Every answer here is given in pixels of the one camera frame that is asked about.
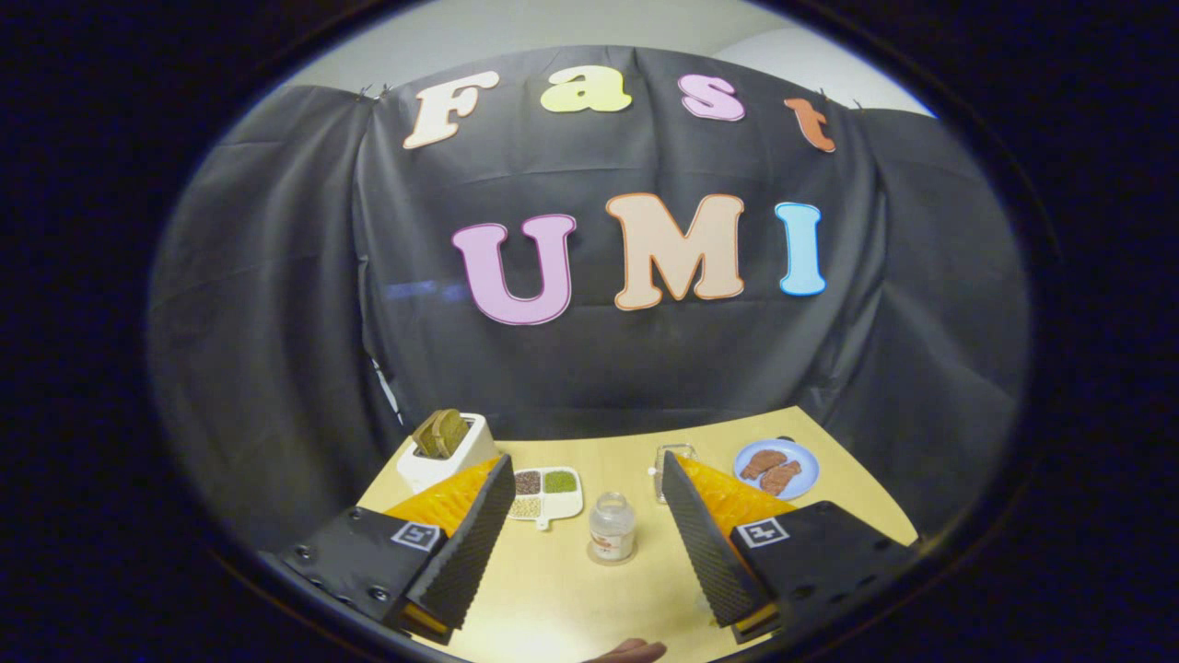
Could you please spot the clear juice bottle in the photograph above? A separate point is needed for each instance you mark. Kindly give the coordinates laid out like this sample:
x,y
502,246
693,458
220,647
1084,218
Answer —
x,y
612,529

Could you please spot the brown toast slice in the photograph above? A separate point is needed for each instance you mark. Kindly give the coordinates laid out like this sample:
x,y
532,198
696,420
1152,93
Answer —
x,y
452,432
427,437

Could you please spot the black backdrop cloth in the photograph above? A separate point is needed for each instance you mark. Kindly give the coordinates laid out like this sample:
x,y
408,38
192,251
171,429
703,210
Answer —
x,y
645,368

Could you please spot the beige grains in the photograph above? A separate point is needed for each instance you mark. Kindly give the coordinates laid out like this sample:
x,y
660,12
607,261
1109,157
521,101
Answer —
x,y
525,506

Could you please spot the blue plate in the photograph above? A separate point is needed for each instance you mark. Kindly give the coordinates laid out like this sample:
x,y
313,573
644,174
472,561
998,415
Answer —
x,y
803,457

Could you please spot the brown coaster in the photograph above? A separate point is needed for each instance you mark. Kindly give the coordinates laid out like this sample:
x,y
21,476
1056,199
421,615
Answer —
x,y
631,653

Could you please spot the white toaster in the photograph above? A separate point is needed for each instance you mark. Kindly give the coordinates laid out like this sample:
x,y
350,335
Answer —
x,y
461,463

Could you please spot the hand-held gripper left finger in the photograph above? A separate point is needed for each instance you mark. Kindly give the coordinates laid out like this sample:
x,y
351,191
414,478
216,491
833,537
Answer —
x,y
474,543

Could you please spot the brown food piece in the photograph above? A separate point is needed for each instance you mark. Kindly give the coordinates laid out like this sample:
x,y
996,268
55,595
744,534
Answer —
x,y
763,462
781,477

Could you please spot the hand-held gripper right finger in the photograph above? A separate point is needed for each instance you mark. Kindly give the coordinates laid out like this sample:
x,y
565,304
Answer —
x,y
705,543

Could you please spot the clear glass cup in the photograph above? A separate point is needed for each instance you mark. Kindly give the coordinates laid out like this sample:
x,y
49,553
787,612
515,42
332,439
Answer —
x,y
677,455

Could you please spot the dark brown grains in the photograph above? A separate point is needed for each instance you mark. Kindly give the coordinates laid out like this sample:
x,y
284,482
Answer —
x,y
527,482

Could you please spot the green grains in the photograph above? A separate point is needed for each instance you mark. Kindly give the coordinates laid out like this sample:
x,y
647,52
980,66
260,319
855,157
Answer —
x,y
559,481

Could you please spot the white divided tray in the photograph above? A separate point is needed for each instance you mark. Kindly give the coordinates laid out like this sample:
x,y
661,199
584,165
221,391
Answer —
x,y
564,505

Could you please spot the wooden table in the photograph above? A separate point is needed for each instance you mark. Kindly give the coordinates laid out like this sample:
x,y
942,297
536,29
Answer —
x,y
553,594

